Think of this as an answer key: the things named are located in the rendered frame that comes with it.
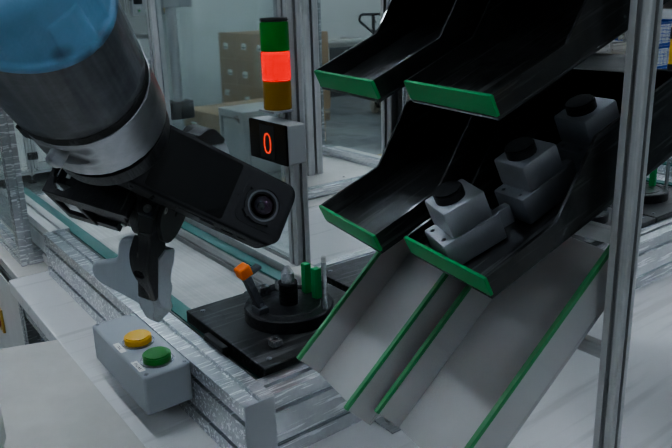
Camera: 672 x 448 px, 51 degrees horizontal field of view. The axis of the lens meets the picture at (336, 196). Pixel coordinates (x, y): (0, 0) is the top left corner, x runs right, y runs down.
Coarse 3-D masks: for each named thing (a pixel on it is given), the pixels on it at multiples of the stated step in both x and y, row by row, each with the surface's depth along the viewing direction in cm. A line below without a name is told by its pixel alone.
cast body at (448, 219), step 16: (448, 192) 66; (464, 192) 66; (480, 192) 66; (432, 208) 67; (448, 208) 65; (464, 208) 65; (480, 208) 66; (496, 208) 70; (448, 224) 65; (464, 224) 66; (480, 224) 67; (496, 224) 67; (432, 240) 69; (448, 240) 67; (464, 240) 67; (480, 240) 67; (496, 240) 68; (448, 256) 67; (464, 256) 67
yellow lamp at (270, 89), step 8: (288, 80) 122; (264, 88) 121; (272, 88) 120; (280, 88) 120; (288, 88) 121; (264, 96) 122; (272, 96) 121; (280, 96) 121; (288, 96) 122; (264, 104) 122; (272, 104) 121; (280, 104) 121; (288, 104) 122
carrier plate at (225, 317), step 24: (336, 288) 119; (192, 312) 112; (216, 312) 112; (240, 312) 111; (216, 336) 105; (240, 336) 103; (264, 336) 103; (288, 336) 103; (240, 360) 100; (264, 360) 96; (288, 360) 96
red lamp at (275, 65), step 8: (264, 56) 119; (272, 56) 119; (280, 56) 119; (288, 56) 120; (264, 64) 120; (272, 64) 119; (280, 64) 119; (288, 64) 121; (264, 72) 120; (272, 72) 120; (280, 72) 120; (288, 72) 121; (264, 80) 121; (272, 80) 120; (280, 80) 120
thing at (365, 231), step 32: (416, 128) 87; (448, 128) 90; (480, 128) 76; (384, 160) 86; (416, 160) 88; (448, 160) 84; (480, 160) 77; (352, 192) 85; (384, 192) 84; (416, 192) 81; (352, 224) 77; (384, 224) 78; (416, 224) 75
